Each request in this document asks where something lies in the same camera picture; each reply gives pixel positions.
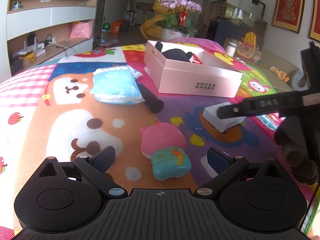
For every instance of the pink and teal toy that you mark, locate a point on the pink and teal toy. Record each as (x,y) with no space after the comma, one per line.
(165,145)

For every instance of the black cylinder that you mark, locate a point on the black cylinder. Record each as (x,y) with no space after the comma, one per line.
(154,104)

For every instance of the purple orchid flower pot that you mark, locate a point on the purple orchid flower pot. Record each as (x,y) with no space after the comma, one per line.
(176,20)

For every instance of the yellow red toy bag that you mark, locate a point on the yellow red toy bag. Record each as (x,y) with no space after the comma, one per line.
(247,46)

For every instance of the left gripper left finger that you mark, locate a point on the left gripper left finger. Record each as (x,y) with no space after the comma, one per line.
(92,171)

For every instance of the blue tissue pack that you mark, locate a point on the blue tissue pack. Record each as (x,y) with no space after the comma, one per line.
(117,85)

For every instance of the glass fish tank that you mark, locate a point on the glass fish tank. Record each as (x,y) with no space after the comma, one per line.
(244,13)

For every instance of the white tv cabinet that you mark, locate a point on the white tv cabinet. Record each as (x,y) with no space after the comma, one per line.
(39,18)

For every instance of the colourful cartoon play mat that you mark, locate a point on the colourful cartoon play mat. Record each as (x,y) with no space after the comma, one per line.
(49,117)

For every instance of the red white item in box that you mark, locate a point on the red white item in box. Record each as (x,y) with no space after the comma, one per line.
(195,59)

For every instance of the white usb charger box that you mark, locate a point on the white usb charger box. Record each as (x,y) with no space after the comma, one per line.
(210,114)

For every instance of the white cup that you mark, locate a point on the white cup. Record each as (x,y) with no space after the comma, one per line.
(230,48)

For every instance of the red framed picture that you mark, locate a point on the red framed picture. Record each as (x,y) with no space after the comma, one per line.
(288,14)

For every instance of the pink gift bag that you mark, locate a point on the pink gift bag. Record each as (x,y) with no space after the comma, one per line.
(81,30)

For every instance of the yellow plush bear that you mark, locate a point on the yellow plush bear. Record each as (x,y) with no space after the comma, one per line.
(149,29)

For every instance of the black plush toy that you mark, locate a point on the black plush toy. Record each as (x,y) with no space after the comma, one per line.
(174,54)

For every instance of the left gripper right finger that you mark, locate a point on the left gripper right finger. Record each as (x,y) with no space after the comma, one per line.
(229,170)

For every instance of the orange box on floor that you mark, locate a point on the orange box on floor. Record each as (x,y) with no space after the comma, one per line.
(116,27)

